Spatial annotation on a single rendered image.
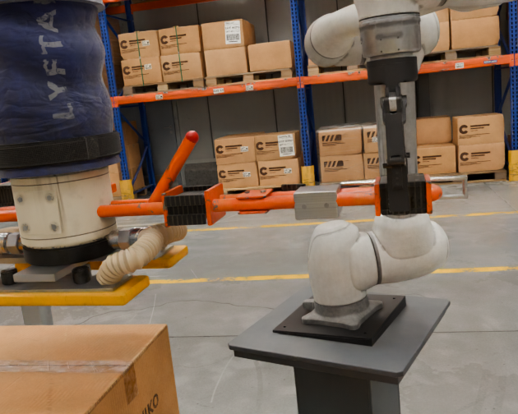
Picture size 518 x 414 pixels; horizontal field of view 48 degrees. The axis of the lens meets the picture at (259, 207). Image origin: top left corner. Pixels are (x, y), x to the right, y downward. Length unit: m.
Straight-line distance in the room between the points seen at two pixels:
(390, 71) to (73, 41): 0.51
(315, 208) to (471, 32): 7.28
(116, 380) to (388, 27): 0.75
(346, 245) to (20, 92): 0.95
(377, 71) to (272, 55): 7.24
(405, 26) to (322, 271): 0.88
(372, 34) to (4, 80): 0.58
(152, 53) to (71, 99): 7.60
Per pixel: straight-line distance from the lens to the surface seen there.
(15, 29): 1.02
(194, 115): 9.74
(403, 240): 1.61
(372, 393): 1.69
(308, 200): 0.92
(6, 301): 1.06
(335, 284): 1.62
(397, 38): 0.89
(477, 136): 8.16
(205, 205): 0.96
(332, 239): 1.60
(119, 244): 1.06
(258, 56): 8.15
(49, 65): 1.01
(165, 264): 1.11
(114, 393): 1.11
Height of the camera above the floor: 1.42
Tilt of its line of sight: 11 degrees down
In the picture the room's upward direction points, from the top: 6 degrees counter-clockwise
